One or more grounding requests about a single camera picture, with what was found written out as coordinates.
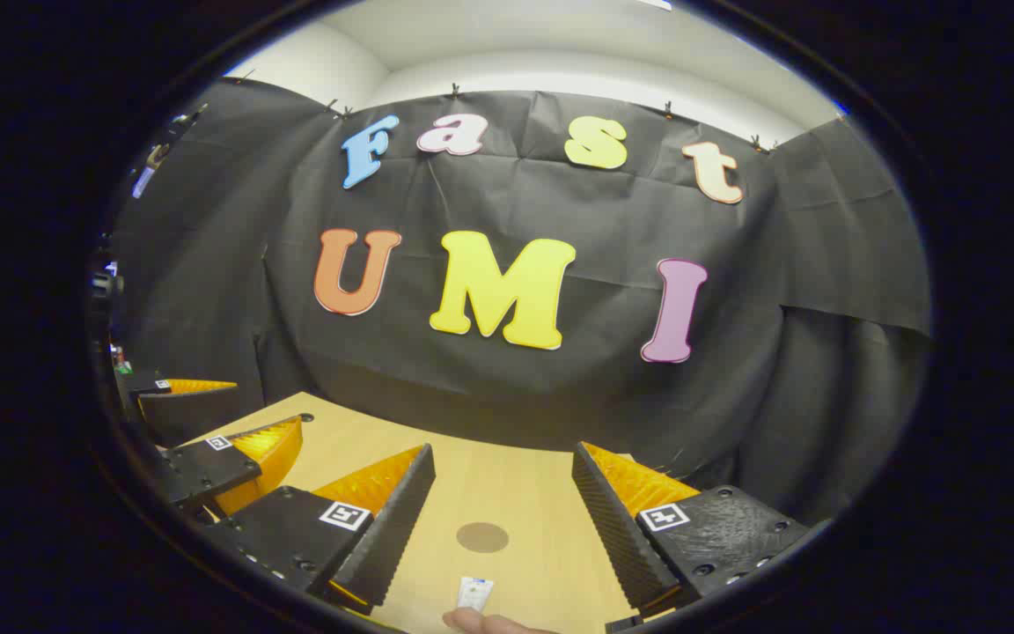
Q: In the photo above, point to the black backdrop cloth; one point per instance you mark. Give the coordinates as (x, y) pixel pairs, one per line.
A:
(560, 396)

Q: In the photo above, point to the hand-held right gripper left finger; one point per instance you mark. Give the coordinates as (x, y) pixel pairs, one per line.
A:
(384, 528)

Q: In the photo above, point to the beige cup brown inside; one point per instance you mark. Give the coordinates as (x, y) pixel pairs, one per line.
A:
(489, 625)

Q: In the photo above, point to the wooden desktop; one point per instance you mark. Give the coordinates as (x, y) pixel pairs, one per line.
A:
(507, 493)

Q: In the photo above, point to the round brown coaster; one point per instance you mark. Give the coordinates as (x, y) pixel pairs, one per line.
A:
(482, 537)

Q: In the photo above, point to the silver toothpaste tube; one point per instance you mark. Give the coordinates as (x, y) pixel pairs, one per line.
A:
(474, 592)

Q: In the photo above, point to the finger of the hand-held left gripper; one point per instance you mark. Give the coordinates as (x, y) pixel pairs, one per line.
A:
(186, 414)
(208, 471)

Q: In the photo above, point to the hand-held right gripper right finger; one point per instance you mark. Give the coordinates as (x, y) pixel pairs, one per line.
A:
(613, 528)

